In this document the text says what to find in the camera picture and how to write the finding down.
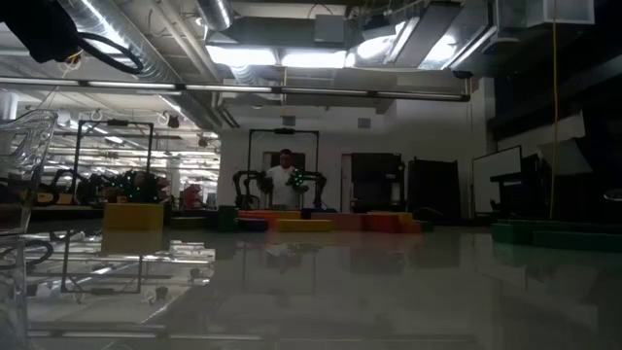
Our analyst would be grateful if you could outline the red long plain block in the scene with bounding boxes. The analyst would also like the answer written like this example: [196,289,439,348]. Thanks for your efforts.
[363,213,422,235]

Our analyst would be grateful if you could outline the person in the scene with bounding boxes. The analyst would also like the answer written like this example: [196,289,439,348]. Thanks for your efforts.
[265,148,305,210]

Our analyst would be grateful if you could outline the blue small square brick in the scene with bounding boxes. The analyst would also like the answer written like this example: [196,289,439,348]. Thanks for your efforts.
[300,207,340,221]

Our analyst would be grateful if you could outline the black cabinet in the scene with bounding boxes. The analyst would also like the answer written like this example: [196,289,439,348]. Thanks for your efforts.
[350,153,405,211]
[406,157,462,213]

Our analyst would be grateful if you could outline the orange-red two-by-four brick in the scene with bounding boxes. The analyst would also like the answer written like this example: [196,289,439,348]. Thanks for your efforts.
[237,209,279,221]

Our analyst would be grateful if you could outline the purple long plain block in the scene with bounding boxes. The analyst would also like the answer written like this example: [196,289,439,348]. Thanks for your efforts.
[236,217,269,233]

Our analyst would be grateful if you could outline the green two-by-four brick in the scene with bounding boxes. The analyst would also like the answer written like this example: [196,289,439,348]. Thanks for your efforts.
[217,205,240,233]
[490,221,534,245]

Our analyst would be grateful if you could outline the ceiling light panel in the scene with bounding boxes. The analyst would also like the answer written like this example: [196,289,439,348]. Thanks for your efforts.
[206,45,278,67]
[281,50,349,69]

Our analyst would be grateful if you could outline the long horizontal ceiling pipe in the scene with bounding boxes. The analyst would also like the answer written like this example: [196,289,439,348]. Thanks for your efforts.
[0,76,471,103]

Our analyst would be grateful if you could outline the white glossy table sheet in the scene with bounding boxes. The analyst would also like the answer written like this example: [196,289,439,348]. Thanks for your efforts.
[0,221,622,350]

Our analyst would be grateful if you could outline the olive long plain block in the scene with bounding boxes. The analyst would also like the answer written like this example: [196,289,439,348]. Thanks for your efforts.
[169,216,211,231]

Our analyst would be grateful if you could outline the grey ceiling box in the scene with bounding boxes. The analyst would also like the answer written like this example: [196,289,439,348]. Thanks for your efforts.
[313,13,347,45]

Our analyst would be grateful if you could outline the yellow thick brick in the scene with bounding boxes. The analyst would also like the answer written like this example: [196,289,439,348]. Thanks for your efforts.
[103,202,165,231]

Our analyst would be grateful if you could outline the whiteboard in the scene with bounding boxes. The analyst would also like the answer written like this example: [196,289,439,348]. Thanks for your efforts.
[471,144,524,214]

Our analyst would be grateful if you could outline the clear plastic bin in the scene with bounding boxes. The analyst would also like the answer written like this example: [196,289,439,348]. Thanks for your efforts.
[0,109,59,350]

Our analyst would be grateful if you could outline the white ceiling unit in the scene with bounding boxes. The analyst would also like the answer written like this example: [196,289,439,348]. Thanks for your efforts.
[527,0,595,28]

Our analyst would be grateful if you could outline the black background rig frame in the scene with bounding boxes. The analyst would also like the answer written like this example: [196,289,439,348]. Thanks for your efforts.
[246,127,321,210]
[73,119,156,205]

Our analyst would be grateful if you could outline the large silver ribbed duct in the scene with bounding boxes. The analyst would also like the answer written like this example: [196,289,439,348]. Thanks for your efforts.
[57,0,220,87]

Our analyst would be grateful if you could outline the silver ceiling duct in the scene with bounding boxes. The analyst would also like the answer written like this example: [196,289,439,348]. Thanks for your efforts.
[196,0,234,31]

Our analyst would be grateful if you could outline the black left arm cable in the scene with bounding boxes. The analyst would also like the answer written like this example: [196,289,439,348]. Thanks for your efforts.
[75,31,146,76]

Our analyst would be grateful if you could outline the yellow hanging cable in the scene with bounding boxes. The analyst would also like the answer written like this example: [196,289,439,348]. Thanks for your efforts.
[548,0,560,220]

